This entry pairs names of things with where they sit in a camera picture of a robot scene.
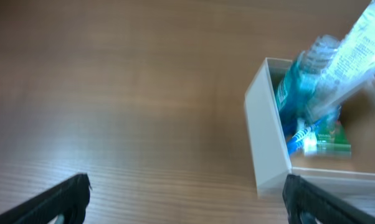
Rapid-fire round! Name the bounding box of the white lotion tube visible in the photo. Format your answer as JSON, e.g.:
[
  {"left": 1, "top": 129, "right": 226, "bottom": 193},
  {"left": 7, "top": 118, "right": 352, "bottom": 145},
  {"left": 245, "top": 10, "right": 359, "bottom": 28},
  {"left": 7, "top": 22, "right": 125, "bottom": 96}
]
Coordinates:
[{"left": 308, "top": 1, "right": 375, "bottom": 120}]

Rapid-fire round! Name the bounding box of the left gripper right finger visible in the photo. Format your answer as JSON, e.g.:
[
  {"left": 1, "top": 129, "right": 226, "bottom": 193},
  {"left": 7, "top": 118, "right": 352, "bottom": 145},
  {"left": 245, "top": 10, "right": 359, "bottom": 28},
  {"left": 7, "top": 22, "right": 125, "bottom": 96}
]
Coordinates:
[{"left": 282, "top": 174, "right": 375, "bottom": 224}]

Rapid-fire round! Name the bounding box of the blue mouthwash bottle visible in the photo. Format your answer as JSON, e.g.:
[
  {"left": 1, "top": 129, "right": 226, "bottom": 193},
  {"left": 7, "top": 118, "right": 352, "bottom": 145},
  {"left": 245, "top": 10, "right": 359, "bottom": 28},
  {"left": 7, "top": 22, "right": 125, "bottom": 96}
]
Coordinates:
[{"left": 275, "top": 35, "right": 340, "bottom": 134}]

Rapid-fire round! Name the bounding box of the white cardboard box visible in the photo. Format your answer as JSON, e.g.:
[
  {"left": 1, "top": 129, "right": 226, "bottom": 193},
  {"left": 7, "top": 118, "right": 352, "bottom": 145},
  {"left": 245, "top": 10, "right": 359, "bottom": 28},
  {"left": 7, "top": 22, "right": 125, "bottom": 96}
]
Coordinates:
[{"left": 244, "top": 58, "right": 375, "bottom": 216}]

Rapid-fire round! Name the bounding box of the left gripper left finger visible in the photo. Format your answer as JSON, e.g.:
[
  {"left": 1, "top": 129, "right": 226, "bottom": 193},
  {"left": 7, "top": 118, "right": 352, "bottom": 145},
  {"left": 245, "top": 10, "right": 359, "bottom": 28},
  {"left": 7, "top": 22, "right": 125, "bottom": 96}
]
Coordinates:
[{"left": 0, "top": 173, "right": 91, "bottom": 224}]

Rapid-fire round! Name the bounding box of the blue white toothbrush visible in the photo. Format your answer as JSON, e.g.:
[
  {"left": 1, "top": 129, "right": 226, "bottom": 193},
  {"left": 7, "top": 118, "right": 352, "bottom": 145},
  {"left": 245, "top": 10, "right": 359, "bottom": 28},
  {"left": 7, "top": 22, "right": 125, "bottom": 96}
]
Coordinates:
[{"left": 287, "top": 105, "right": 341, "bottom": 156}]

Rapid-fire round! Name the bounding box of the green Dettol soap box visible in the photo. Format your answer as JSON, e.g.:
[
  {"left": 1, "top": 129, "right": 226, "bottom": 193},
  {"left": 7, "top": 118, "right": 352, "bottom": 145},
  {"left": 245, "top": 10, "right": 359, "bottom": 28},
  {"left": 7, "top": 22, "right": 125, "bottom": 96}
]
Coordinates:
[{"left": 303, "top": 120, "right": 351, "bottom": 157}]

